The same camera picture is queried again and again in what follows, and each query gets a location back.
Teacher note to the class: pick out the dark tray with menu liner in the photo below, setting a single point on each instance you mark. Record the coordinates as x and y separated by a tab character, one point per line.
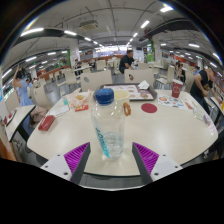
133	91

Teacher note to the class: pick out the red snack packet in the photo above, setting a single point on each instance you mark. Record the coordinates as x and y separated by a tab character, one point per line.
81	108

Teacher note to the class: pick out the beige chair with oval hole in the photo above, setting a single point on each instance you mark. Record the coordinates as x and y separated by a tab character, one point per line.
138	76
96	80

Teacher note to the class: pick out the brown pretzel-shaped charm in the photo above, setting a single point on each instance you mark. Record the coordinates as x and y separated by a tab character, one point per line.
127	109

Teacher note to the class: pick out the clear plastic snack bag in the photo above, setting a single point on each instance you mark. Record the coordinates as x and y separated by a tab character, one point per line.
80	98

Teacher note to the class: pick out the beige dining table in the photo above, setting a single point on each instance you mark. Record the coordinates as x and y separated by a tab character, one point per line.
20	118

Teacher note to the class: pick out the printed sticker sheet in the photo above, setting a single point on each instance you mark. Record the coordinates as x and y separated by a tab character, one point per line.
170	101

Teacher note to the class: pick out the white paper napkin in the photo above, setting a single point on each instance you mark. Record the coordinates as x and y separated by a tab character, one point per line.
143	85

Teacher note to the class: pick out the beige dining chairs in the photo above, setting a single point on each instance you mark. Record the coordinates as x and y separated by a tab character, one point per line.
70	77

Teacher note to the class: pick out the red paper cup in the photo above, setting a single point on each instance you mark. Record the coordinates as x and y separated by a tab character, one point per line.
176	89

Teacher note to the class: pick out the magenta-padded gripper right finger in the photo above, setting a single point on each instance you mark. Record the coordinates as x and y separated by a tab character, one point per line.
166	166

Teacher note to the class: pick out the ceiling air conditioner unit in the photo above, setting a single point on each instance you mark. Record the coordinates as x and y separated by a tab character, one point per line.
89	25

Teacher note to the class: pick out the flat round red coaster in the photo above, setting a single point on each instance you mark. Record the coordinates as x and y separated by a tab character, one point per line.
149	108

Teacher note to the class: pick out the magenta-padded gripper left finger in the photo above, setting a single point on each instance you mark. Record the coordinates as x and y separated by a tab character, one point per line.
55	165

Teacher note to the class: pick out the clear plastic wrapper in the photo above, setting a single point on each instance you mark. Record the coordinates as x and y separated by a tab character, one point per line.
202	116

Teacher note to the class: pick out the ceiling lights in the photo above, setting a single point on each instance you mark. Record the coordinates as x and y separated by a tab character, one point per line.
32	31

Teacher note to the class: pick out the person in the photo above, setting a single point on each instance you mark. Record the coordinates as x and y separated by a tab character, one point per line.
201	85
24	90
126	63

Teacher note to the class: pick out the clear blue-capped water bottle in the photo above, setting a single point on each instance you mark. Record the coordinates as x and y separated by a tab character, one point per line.
108	123

